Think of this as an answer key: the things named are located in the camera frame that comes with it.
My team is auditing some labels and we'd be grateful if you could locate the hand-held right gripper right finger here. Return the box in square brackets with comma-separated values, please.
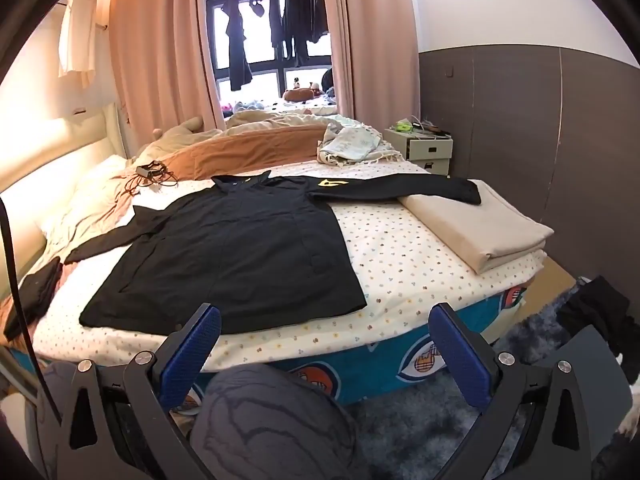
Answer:
[428, 302, 598, 480]

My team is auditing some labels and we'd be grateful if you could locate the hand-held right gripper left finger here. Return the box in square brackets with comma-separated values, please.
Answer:
[47, 302, 222, 480]

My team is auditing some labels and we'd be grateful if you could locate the black jacket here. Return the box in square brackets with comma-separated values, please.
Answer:
[64, 170, 482, 336]

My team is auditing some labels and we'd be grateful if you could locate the pile of black clothes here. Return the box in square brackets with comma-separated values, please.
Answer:
[556, 275, 636, 356]

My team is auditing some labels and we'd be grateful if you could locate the row of dark hanging clothes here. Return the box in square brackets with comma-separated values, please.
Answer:
[270, 0, 331, 68]

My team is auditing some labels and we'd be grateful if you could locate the blue shaggy rug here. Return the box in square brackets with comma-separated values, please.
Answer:
[345, 280, 640, 480]

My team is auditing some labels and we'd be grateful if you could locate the person's leg in grey pants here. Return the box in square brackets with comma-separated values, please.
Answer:
[189, 364, 358, 480]

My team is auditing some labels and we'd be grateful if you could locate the bed with floral sheet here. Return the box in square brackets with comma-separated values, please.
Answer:
[0, 150, 551, 411]

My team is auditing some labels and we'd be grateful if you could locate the cardboard sheet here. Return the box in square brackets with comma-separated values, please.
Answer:
[520, 257, 591, 321]

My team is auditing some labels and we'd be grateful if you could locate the beige folded cloth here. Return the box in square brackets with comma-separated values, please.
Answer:
[397, 180, 556, 276]

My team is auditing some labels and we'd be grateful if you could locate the dark folded cloth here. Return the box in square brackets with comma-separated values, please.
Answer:
[2, 257, 63, 341]

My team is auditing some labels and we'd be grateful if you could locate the white pillow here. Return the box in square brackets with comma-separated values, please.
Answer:
[40, 155, 131, 241]

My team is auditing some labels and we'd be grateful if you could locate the white nightstand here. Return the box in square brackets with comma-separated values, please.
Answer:
[384, 127, 455, 177]

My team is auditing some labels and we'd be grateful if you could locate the orange blanket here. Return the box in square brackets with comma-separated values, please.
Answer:
[50, 125, 331, 281]

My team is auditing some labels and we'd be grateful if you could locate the crumpled light blue cloth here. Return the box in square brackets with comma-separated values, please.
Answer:
[316, 122, 406, 167]

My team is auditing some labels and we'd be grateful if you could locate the beige blanket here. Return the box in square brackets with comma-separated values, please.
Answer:
[225, 110, 346, 136]

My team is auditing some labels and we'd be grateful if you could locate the white headboard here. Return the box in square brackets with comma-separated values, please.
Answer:
[0, 102, 126, 241]

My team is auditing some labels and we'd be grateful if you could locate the brown plush toy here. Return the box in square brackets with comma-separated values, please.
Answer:
[282, 77, 323, 103]

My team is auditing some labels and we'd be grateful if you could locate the pink curtain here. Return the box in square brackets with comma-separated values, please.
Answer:
[318, 0, 421, 122]
[107, 0, 226, 133]

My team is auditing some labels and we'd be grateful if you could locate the long black hanging garment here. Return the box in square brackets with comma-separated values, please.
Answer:
[220, 0, 253, 92]

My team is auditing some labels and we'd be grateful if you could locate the white hanging shirt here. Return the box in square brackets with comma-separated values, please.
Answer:
[57, 0, 98, 86]

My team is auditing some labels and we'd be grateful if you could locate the black power adapter with cables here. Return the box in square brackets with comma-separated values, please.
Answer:
[122, 160, 181, 196]

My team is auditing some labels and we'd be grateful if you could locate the black cable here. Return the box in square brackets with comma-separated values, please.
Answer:
[0, 195, 63, 426]

